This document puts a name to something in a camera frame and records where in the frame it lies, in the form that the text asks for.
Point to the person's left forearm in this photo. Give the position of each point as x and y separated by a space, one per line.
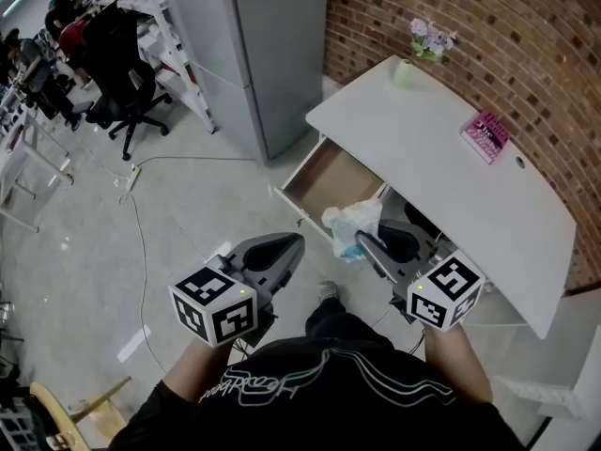
197 369

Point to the white power strip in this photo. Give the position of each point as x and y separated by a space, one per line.
134 176

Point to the white shelf rack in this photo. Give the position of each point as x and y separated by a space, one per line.
171 59

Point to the black plastic crate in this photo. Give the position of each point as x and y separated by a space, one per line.
14 423

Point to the person's black printed t-shirt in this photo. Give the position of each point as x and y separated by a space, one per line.
328 407

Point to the person's grey shoe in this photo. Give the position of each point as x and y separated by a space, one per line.
327 290

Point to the light wooden chair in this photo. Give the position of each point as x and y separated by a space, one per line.
66 421

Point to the purple artificial flowers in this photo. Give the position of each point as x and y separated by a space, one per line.
429 40

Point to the white metal frame table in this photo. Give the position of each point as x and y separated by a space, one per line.
23 167

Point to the tall grey cabinet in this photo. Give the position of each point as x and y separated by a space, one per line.
253 54

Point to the black office chair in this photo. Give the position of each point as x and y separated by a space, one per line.
119 68

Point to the pink book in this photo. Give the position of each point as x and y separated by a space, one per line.
486 135

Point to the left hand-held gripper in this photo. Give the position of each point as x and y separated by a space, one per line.
213 294

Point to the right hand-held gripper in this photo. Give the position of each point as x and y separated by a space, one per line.
446 294

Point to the white desk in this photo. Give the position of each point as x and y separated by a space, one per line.
436 172

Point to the white wooden drawer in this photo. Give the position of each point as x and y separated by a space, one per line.
328 179

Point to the person's leg in black trousers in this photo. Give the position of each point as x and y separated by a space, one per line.
338 322

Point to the white plastic bag item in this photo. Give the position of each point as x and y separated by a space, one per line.
352 221

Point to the person's right forearm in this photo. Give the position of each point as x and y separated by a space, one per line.
457 364

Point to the pale green vase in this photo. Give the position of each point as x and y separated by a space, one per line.
403 74

